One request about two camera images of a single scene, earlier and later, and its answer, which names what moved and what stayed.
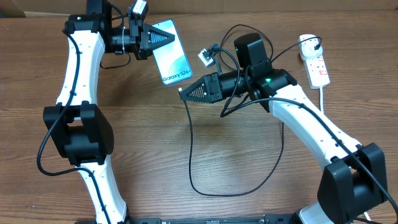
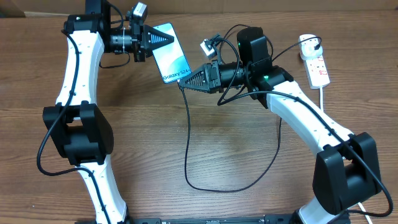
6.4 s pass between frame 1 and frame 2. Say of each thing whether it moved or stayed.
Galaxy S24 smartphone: stayed
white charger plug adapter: stayed
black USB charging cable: moved
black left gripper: stayed
